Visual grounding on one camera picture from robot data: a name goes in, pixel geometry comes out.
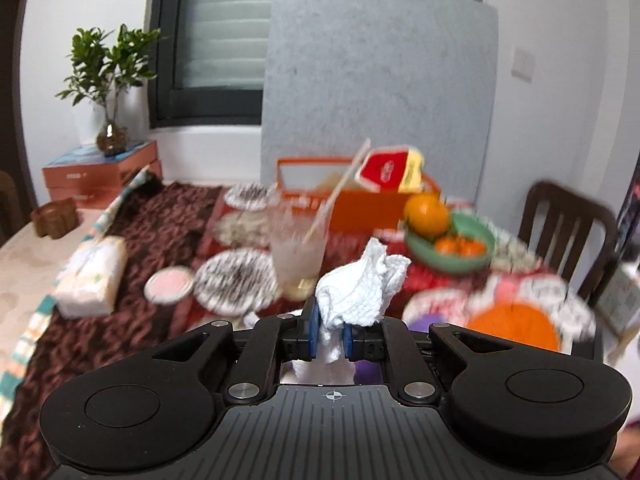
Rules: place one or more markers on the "small tangerine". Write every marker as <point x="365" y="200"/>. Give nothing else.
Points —
<point x="471" y="248"/>
<point x="447" y="245"/>

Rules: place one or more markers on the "dark wooden chair right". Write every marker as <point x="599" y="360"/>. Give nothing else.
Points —
<point x="567" y="225"/>

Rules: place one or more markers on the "round pink white coaster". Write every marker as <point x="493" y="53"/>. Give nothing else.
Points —
<point x="169" y="286"/>

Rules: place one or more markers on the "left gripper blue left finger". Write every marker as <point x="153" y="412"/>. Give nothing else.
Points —
<point x="272" y="341"/>

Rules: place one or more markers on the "stacked brown gift boxes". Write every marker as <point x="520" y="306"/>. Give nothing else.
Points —
<point x="92" y="180"/>

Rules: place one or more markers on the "small brown wooden holder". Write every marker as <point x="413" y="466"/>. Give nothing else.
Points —
<point x="55" y="219"/>

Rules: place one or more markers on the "white tissue pack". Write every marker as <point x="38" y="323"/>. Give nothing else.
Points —
<point x="88" y="284"/>

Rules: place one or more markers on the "purple cloth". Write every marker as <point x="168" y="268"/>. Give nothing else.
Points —
<point x="370" y="344"/>

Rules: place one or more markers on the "large orange fruit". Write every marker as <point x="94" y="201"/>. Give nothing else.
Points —
<point x="427" y="215"/>

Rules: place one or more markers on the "pale drinking straw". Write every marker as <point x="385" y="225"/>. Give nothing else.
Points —
<point x="325" y="208"/>

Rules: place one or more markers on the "orange silicone round mat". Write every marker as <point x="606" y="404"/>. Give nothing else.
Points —
<point x="518" y="322"/>

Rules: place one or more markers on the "grey felt board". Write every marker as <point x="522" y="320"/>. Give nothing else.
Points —
<point x="396" y="72"/>

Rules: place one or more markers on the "potted green plant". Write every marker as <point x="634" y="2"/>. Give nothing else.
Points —
<point x="104" y="66"/>

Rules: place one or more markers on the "orange storage box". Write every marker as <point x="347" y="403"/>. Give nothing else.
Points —
<point x="356" y="210"/>

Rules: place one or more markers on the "white pink plush bunny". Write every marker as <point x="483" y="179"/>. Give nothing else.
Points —
<point x="570" y="315"/>

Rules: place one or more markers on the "glass cup with drink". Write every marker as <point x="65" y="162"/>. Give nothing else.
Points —
<point x="296" y="242"/>

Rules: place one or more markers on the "red yellow plush toy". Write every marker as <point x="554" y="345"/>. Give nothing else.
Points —
<point x="393" y="169"/>

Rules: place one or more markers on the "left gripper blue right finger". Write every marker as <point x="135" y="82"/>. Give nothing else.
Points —
<point x="404" y="357"/>

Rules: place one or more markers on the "dark framed window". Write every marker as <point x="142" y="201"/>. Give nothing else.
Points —
<point x="210" y="63"/>

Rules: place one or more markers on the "white wall switch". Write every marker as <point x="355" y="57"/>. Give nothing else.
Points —
<point x="523" y="65"/>

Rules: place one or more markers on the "white knitted cloth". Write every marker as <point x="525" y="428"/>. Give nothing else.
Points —
<point x="355" y="294"/>

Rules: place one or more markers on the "green fruit bowl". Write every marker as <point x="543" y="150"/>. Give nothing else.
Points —
<point x="462" y="225"/>

